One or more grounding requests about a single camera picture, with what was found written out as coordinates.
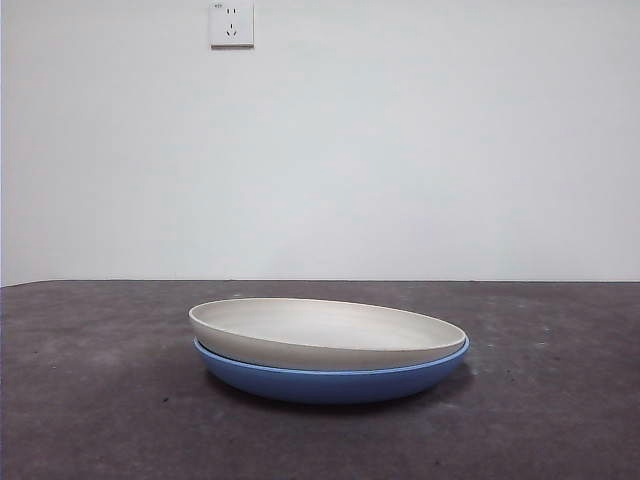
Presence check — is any white round plate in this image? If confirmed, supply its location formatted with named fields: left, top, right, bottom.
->
left=188, top=297, right=466, bottom=371

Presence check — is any blue round plate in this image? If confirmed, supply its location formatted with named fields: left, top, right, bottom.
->
left=193, top=337, right=471, bottom=405

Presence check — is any white wall socket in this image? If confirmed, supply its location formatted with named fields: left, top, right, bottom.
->
left=209, top=0, right=255, bottom=50

